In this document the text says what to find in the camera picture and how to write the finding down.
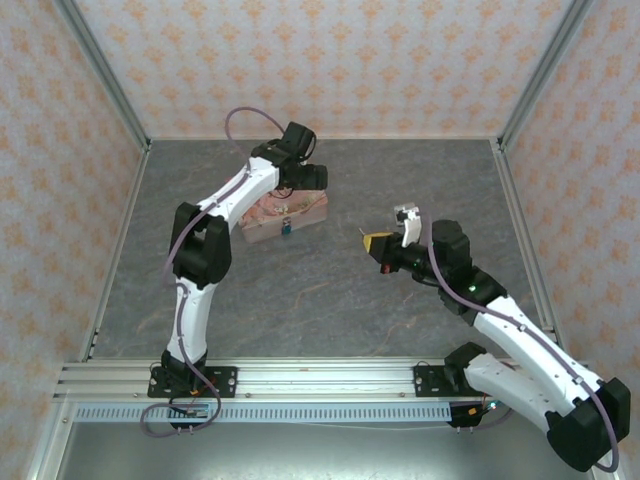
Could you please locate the pink illustrated tin box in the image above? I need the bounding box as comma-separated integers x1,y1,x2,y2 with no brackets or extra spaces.
238,187,329,245

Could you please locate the small circuit board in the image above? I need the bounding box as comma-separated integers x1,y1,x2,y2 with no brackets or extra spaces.
169,403,209,419
467,400,502,419

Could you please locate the grey metal sheet panel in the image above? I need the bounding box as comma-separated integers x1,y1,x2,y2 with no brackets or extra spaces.
47,422,599,480

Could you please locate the aluminium table edge rail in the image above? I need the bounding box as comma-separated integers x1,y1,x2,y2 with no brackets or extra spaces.
78,142,153,362
492,139,571,362

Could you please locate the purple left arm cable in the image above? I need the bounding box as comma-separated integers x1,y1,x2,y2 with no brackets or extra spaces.
140,106,282,439

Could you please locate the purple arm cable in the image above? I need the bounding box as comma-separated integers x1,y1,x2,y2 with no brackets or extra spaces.
424,212,624,474
140,106,282,439

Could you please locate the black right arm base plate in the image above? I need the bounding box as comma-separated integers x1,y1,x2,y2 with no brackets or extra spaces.
413,363,501,399

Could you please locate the aluminium mounting rail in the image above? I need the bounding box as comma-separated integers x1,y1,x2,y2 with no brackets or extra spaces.
53,356,599,402

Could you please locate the grey slotted cable duct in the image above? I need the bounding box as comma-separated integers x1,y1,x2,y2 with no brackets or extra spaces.
74,403,454,424

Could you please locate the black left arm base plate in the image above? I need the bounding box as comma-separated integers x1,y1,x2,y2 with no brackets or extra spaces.
146,366,239,399

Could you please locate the aluminium frame post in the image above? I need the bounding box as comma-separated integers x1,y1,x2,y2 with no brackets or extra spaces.
53,0,153,154
497,0,594,151

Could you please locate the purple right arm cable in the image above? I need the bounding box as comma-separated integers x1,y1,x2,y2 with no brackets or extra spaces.
424,212,624,474

